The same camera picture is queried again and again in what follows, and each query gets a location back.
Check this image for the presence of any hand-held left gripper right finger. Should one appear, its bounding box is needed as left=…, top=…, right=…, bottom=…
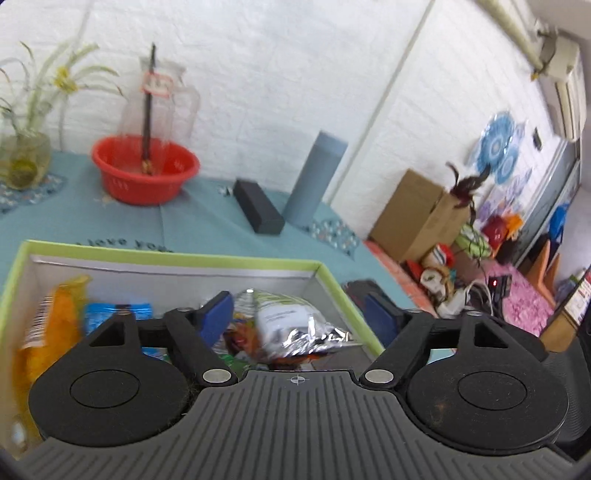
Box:
left=359, top=293, right=546, bottom=388

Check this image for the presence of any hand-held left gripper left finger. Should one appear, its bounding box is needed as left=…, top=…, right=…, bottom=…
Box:
left=69, top=291, right=238, bottom=385

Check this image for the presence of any red and silver chip bag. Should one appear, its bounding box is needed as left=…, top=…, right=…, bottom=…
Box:
left=232, top=287, right=360, bottom=363

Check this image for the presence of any green cardboard box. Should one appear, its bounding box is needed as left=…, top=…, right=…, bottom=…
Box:
left=0, top=239, right=385, bottom=370

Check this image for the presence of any blue snack packet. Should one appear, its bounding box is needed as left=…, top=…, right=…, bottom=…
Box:
left=84, top=301, right=169, bottom=361

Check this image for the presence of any orange translucent snack packet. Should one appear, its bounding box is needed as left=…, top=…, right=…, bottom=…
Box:
left=13, top=274, right=94, bottom=445

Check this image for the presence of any red white plush toy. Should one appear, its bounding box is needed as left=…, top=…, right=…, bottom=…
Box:
left=419, top=244, right=457, bottom=297

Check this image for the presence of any blue patterned coaster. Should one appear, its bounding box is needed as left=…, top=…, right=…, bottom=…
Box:
left=0, top=172, right=71, bottom=216
left=299, top=216, right=365, bottom=256

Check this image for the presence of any teal heart print tablecloth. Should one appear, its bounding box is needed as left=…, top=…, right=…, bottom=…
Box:
left=0, top=150, right=437, bottom=319

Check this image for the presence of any brown cardboard box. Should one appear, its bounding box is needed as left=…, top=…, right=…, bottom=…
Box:
left=369, top=168, right=477, bottom=265

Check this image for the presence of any pink blanket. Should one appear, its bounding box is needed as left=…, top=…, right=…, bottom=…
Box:
left=488, top=262, right=557, bottom=339

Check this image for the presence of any black rectangular box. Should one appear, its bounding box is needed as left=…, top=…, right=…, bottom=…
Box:
left=232, top=178, right=286, bottom=237

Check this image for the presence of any green net bag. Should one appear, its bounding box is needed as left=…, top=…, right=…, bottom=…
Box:
left=455, top=225, right=493, bottom=259

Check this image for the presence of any black power adapter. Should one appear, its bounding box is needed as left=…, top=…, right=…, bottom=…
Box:
left=485, top=274, right=514, bottom=297

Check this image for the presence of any orange stool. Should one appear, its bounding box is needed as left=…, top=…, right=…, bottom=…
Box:
left=525, top=239, right=563, bottom=297

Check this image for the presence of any grey blue tumbler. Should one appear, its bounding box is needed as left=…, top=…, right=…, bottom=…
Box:
left=281, top=130, right=348, bottom=228

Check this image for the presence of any dark dried plant decoration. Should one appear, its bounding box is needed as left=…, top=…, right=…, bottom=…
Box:
left=444, top=161, right=491, bottom=210

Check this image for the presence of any orange bag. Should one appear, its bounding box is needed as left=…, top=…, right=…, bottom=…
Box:
left=503, top=211, right=526, bottom=241

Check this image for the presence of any red plastic basin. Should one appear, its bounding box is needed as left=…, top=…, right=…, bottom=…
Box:
left=91, top=135, right=201, bottom=207

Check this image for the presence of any small blue paper fan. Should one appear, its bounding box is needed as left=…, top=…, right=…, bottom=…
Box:
left=496, top=148, right=522, bottom=186

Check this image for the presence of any large blue paper fan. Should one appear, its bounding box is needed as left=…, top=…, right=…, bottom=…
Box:
left=475, top=111, right=516, bottom=170

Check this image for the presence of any clear glass pitcher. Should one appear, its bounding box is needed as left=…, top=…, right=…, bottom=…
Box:
left=120, top=55, right=201, bottom=178

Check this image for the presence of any glass vase with plant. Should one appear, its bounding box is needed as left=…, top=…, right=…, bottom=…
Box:
left=0, top=41, right=126, bottom=191

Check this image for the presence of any white air conditioner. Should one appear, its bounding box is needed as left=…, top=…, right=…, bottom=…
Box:
left=531, top=18, right=586, bottom=143

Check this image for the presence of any beige air conditioner pipe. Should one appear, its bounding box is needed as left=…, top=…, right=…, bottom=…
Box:
left=475, top=0, right=546, bottom=71

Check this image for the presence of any white wall conduit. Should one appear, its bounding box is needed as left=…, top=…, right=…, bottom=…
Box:
left=329, top=0, right=439, bottom=206

